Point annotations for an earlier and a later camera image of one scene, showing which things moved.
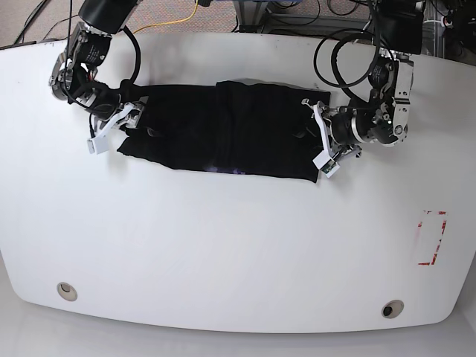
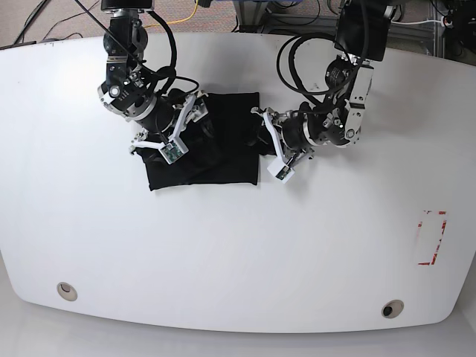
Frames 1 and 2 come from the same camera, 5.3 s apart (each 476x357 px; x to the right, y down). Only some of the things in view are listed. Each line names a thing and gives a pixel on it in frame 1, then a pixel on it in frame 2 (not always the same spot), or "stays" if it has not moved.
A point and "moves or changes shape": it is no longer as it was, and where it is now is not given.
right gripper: (336, 154) -> (282, 167)
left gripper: (129, 117) -> (194, 108)
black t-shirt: (237, 127) moves or changes shape
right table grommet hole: (392, 309) stays
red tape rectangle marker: (437, 247) stays
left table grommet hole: (67, 291) stays
